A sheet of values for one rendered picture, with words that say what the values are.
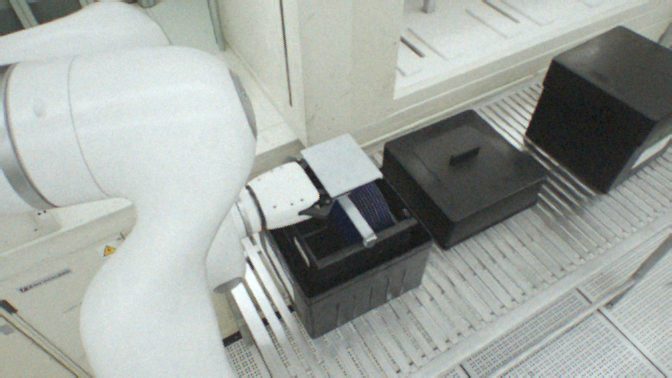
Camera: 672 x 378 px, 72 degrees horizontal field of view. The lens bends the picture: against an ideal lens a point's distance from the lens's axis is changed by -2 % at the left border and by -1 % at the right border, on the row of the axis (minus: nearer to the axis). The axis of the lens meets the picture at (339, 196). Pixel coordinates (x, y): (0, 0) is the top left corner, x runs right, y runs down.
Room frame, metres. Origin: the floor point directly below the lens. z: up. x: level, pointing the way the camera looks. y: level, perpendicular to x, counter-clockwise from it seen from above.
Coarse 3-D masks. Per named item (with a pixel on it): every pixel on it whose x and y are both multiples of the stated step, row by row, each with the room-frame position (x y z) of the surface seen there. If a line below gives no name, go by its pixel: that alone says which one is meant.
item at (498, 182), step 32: (448, 128) 0.91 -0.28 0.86; (480, 128) 0.91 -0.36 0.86; (384, 160) 0.84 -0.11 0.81; (416, 160) 0.79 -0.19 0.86; (448, 160) 0.79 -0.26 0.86; (480, 160) 0.79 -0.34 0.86; (512, 160) 0.79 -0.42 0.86; (416, 192) 0.72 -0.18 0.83; (448, 192) 0.69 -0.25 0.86; (480, 192) 0.69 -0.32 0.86; (512, 192) 0.69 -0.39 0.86; (448, 224) 0.61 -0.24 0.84; (480, 224) 0.65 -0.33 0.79
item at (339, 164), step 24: (336, 144) 0.62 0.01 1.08; (312, 168) 0.56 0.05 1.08; (336, 168) 0.56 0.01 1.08; (360, 168) 0.56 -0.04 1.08; (336, 192) 0.50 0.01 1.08; (360, 216) 0.51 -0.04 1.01; (408, 216) 0.53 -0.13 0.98; (288, 240) 0.54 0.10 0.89; (360, 240) 0.47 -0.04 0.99; (384, 240) 0.49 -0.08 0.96; (408, 240) 0.52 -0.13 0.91; (312, 264) 0.44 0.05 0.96; (336, 264) 0.45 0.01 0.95; (360, 264) 0.47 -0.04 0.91; (312, 288) 0.45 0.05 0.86
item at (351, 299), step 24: (384, 192) 0.66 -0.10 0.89; (264, 240) 0.57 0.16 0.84; (312, 240) 0.61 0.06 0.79; (432, 240) 0.51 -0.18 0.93; (288, 264) 0.54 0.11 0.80; (384, 264) 0.46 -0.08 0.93; (408, 264) 0.49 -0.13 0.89; (288, 288) 0.47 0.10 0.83; (336, 288) 0.41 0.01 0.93; (360, 288) 0.43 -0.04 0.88; (384, 288) 0.46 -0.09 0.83; (408, 288) 0.49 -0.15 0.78; (312, 312) 0.39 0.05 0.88; (336, 312) 0.41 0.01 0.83; (360, 312) 0.44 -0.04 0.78; (312, 336) 0.39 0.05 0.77
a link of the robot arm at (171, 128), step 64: (64, 64) 0.25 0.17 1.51; (128, 64) 0.25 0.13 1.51; (192, 64) 0.26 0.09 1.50; (64, 128) 0.21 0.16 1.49; (128, 128) 0.21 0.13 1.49; (192, 128) 0.22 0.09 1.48; (256, 128) 0.26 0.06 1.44; (64, 192) 0.19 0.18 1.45; (128, 192) 0.20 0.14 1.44; (192, 192) 0.20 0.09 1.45; (128, 256) 0.18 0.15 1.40; (192, 256) 0.18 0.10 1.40; (128, 320) 0.14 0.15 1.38; (192, 320) 0.15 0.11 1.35
